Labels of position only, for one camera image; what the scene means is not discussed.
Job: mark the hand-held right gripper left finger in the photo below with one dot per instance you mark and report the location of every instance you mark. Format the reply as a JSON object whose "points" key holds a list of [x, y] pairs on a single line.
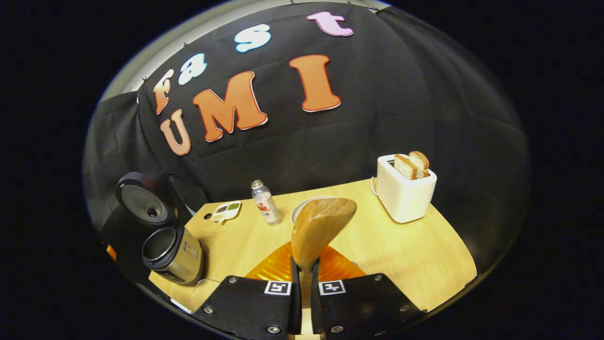
{"points": [[250, 307]]}

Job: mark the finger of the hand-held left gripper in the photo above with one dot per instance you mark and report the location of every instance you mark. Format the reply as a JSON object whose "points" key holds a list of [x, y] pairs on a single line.
{"points": [[111, 252]]}

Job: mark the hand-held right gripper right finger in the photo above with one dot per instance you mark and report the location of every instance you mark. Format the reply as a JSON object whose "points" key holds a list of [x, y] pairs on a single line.
{"points": [[363, 307]]}

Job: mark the clear plastic rice container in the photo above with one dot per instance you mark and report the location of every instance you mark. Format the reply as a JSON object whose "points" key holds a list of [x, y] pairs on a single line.
{"points": [[203, 293]]}

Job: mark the dark grey rice cooker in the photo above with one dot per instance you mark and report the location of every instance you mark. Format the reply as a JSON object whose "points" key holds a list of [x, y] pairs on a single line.
{"points": [[184, 257]]}

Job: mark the wooden spoon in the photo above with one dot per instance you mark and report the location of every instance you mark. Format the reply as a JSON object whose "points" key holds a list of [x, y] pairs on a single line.
{"points": [[321, 226]]}

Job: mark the white divided bean dish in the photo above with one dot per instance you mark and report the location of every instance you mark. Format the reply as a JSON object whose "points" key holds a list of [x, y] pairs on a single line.
{"points": [[226, 211]]}

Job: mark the clear drink bottle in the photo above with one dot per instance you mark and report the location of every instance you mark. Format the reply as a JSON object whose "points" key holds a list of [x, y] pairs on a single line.
{"points": [[266, 205]]}

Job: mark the white round plate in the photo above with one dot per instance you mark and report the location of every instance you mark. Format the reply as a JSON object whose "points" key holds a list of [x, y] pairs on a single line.
{"points": [[301, 208]]}

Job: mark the white toaster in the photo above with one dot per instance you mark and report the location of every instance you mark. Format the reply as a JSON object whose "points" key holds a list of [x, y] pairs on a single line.
{"points": [[406, 198]]}

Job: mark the toast slice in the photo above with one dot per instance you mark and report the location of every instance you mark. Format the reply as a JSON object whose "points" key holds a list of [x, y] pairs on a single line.
{"points": [[405, 166], [420, 163]]}

